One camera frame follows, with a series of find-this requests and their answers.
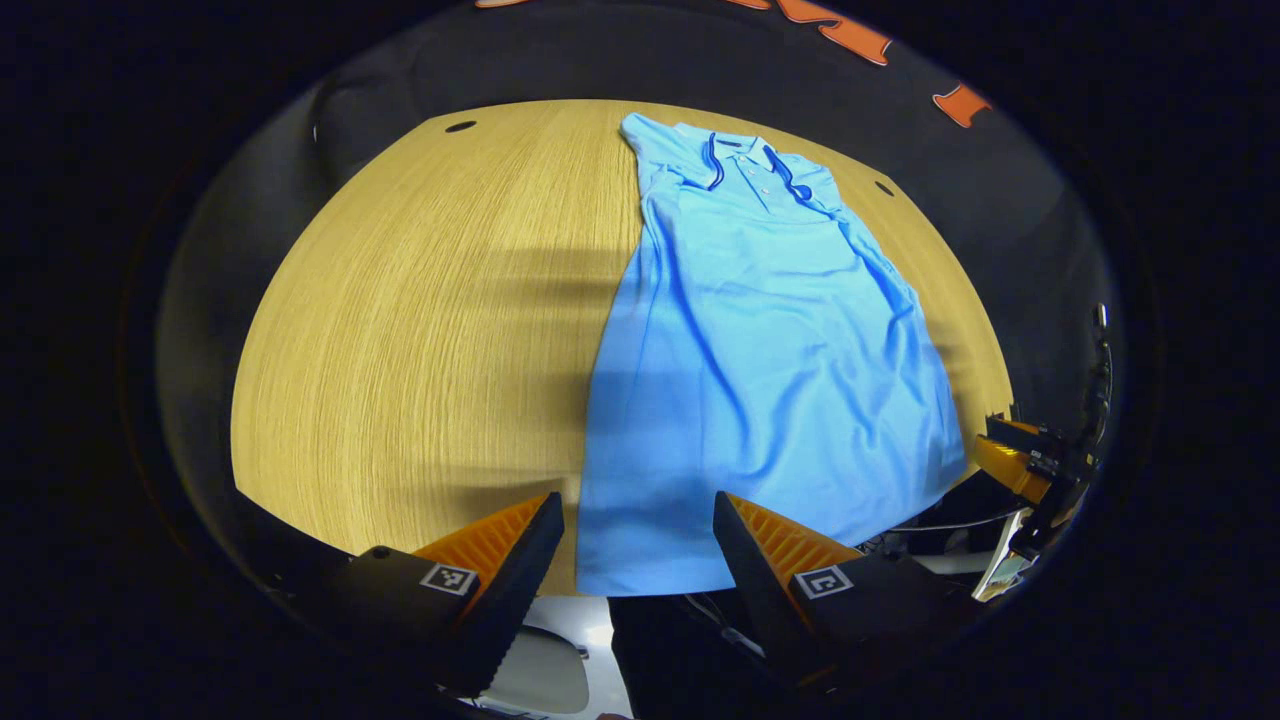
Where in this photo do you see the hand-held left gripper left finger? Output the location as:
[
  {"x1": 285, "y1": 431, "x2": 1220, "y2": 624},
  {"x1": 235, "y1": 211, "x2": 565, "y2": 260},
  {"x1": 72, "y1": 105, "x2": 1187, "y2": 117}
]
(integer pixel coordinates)
[{"x1": 310, "y1": 491, "x2": 566, "y2": 699}]

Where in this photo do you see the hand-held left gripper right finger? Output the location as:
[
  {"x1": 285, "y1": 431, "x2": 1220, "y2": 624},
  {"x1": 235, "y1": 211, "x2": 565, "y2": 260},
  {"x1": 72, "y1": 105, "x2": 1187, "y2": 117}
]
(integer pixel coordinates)
[{"x1": 713, "y1": 491, "x2": 981, "y2": 696}]

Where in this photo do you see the light blue polo T-shirt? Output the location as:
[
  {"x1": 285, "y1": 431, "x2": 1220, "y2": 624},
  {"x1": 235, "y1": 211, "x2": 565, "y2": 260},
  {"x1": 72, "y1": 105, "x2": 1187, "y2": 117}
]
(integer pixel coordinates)
[{"x1": 575, "y1": 112, "x2": 969, "y2": 598}]

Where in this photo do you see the white rounded seat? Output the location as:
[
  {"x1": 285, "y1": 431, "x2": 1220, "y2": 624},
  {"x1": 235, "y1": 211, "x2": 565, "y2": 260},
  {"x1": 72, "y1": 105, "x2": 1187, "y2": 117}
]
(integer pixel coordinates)
[{"x1": 488, "y1": 625, "x2": 591, "y2": 717}]

